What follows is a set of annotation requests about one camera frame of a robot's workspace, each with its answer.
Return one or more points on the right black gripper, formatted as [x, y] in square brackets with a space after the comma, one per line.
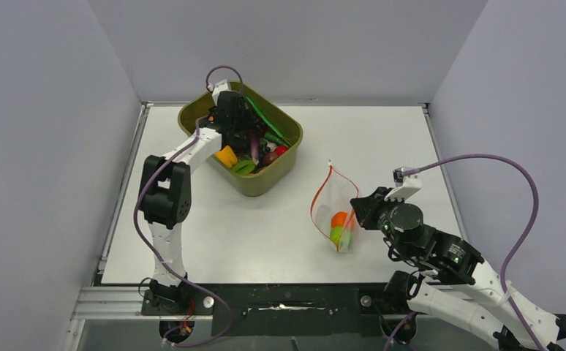
[365, 207]

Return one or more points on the small green cucumber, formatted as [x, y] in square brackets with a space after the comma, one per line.
[272, 138]

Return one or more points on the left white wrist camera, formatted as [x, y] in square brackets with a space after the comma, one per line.
[218, 88]

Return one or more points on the light green toy cabbage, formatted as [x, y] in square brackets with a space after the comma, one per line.
[340, 235]

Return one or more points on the clear zip bag orange zipper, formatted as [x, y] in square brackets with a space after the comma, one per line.
[334, 195]

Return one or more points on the orange toy fruit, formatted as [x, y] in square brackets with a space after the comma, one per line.
[339, 219]

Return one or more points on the small purple eggplant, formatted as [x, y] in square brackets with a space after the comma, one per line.
[254, 147]

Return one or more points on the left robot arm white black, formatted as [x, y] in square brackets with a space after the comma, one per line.
[165, 197]

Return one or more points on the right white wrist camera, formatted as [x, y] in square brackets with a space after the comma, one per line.
[407, 184]

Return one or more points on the olive green plastic bin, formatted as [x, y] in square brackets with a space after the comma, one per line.
[262, 178]

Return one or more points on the yellow toy pepper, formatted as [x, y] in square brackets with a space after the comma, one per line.
[227, 157]

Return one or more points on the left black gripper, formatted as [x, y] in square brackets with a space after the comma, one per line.
[246, 119]

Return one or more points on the green toy pepper slice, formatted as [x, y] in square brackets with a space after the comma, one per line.
[243, 167]

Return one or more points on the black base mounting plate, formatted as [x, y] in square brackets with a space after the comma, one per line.
[363, 309]

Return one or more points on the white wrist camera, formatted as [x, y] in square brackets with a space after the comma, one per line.
[218, 88]
[407, 184]

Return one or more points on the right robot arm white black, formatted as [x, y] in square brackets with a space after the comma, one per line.
[453, 281]

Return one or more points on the long green bean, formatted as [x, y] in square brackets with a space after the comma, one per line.
[267, 121]

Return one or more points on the red toy tomato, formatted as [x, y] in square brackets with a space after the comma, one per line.
[280, 150]

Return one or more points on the brown red toy fruit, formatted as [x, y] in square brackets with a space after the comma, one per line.
[269, 158]

